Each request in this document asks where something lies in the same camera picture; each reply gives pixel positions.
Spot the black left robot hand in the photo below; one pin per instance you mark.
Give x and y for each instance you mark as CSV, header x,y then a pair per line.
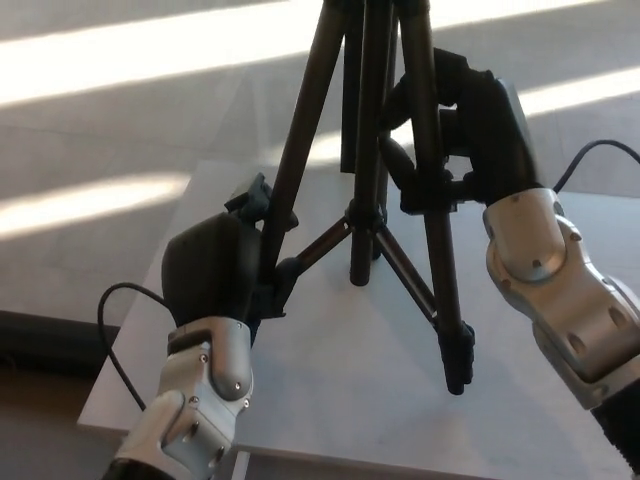
x,y
210,270

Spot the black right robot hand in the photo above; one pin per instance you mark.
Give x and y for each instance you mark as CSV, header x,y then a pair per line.
x,y
490,130

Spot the brown and black camera tripod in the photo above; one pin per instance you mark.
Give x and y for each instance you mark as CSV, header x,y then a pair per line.
x,y
370,150

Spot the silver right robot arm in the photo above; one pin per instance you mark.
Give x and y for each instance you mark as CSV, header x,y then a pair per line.
x,y
540,240

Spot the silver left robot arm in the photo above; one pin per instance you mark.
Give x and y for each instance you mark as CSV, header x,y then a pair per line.
x,y
220,360

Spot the black vertical pillar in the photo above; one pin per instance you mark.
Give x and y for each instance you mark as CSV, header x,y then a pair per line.
x,y
350,125

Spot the black low platform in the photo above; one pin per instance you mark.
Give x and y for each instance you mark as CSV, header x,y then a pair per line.
x,y
45,345

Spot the white metal table frame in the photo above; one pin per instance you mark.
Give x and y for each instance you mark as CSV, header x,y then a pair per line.
x,y
241,467

